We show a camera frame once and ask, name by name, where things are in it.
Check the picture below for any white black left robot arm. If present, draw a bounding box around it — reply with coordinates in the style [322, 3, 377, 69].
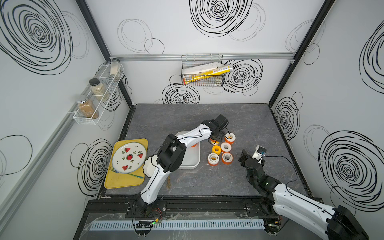
[133, 115, 229, 217]

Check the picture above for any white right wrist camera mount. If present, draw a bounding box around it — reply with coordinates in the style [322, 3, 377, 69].
[252, 145, 267, 164]

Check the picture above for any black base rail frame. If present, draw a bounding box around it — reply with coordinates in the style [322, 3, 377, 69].
[73, 194, 343, 240]

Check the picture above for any white wire spice rack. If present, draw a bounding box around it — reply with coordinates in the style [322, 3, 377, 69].
[73, 61, 125, 131]

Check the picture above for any silver wall rail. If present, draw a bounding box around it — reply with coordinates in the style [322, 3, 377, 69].
[110, 52, 295, 62]

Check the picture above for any white scalloped small dish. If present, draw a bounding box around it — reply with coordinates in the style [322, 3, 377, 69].
[143, 155, 158, 178]

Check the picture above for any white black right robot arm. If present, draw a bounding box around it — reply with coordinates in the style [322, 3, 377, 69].
[239, 150, 369, 240]

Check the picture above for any yellow foil wrap box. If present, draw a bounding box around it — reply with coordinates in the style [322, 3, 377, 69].
[182, 65, 233, 86]

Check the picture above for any brown spice jar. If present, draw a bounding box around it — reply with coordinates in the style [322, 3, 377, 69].
[77, 98, 99, 119]

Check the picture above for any black wire wall basket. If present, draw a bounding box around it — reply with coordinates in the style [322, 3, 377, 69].
[181, 54, 223, 87]

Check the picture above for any white slotted cable duct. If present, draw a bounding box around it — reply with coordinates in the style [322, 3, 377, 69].
[89, 219, 266, 231]

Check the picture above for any yellow sealing tape roll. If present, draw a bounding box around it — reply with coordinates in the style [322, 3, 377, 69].
[221, 142, 232, 153]
[212, 145, 222, 155]

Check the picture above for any white spice jar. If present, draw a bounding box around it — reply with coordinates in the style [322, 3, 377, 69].
[110, 58, 121, 77]

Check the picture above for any watermelon pattern white plate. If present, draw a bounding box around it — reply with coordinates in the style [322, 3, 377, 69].
[112, 142, 147, 174]

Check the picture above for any white paper package in basket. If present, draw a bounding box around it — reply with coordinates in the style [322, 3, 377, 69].
[182, 62, 224, 75]

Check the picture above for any light spice jar black lid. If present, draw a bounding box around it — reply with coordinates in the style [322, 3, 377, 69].
[89, 78, 110, 102]

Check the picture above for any gold fork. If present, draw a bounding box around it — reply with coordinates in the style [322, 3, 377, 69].
[166, 176, 172, 190]

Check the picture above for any black aluminium corner post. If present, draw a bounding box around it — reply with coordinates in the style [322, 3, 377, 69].
[76, 0, 135, 109]

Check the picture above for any white plastic storage box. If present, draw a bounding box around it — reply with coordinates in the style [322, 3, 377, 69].
[176, 132, 200, 170]

